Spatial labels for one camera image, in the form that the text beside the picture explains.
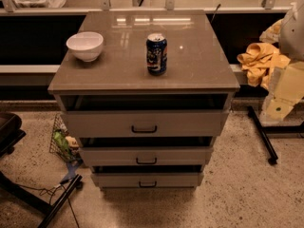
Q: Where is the grey drawer cabinet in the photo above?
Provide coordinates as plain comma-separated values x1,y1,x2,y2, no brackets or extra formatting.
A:
48,10,239,175

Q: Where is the white ceramic bowl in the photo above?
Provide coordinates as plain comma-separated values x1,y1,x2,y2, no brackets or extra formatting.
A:
66,31,104,62

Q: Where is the yellow crumpled cloth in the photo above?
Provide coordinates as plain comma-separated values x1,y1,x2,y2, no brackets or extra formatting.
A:
237,20,290,90

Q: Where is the blue soda can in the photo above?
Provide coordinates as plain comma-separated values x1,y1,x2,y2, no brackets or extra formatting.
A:
146,33,167,75

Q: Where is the black stand base left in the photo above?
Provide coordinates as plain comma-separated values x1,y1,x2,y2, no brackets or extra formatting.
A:
0,171,84,228

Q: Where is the black stand base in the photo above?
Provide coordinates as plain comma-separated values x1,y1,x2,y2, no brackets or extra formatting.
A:
247,106,304,165
0,171,84,228

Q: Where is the grey bottom drawer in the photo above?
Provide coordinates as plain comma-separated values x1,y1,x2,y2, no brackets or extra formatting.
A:
91,173,203,188

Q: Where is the wire mesh waste basket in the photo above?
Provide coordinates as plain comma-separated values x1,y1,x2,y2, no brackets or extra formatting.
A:
49,114,81,162

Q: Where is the grey drawer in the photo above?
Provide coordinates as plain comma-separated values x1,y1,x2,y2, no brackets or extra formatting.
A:
91,173,203,188
80,147,213,166
62,110,229,138

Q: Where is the black stand base right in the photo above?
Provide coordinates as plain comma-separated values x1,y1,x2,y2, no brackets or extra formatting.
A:
247,106,304,165

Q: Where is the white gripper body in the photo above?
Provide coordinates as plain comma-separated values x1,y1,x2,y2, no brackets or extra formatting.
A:
275,62,304,105

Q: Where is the black floor cable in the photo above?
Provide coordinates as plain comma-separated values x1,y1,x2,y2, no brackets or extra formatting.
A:
18,182,81,228

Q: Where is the grey top drawer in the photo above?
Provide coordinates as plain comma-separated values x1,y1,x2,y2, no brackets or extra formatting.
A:
62,110,229,138

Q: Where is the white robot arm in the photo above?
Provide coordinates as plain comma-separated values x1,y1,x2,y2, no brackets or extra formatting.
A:
260,0,304,123

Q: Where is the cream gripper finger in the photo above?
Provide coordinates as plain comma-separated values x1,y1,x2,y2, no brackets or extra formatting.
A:
265,100,294,121
260,67,281,118

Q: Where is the dark chair seat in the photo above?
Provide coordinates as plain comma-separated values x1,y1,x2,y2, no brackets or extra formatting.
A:
0,112,26,157

